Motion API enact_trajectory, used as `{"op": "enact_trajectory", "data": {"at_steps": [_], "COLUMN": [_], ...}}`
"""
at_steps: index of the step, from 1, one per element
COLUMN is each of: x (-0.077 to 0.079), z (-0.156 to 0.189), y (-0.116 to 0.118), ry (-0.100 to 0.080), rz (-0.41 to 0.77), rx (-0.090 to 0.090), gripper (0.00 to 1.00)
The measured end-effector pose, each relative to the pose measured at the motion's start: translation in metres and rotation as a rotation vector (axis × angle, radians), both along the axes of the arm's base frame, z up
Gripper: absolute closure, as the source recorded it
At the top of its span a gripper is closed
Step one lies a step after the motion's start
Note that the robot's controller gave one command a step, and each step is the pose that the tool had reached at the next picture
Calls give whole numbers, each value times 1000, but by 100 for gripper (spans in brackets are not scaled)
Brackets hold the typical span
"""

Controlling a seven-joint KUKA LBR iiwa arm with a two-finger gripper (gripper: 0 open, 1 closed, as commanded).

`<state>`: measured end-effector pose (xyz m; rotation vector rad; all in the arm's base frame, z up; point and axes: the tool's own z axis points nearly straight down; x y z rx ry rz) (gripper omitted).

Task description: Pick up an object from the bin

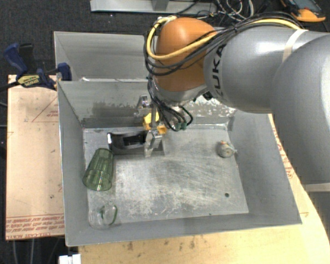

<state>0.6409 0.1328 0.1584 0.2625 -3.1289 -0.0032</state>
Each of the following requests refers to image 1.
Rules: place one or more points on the black box-shaped tool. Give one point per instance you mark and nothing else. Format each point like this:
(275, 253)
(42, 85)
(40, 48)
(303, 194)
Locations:
(126, 144)

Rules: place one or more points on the green clear plastic cup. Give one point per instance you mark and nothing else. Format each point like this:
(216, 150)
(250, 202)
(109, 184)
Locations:
(98, 169)

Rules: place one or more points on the yellow toy block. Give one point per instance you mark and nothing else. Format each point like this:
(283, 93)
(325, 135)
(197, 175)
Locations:
(147, 119)

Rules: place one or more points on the grey metal bin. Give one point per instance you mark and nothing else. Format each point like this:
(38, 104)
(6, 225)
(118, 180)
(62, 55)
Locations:
(176, 180)

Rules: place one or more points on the black cylinder on white bracket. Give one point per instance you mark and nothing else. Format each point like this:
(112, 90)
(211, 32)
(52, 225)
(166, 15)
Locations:
(207, 95)

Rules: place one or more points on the clear glass with green rim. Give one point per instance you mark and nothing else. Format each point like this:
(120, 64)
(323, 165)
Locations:
(102, 216)

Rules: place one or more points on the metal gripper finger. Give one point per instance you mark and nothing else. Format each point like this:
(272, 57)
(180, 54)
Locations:
(153, 144)
(143, 103)

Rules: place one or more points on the small grey round toy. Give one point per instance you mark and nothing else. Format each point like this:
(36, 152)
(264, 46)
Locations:
(225, 149)

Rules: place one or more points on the brown cardboard board red print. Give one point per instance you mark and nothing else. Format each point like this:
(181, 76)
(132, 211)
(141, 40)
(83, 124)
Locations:
(33, 153)

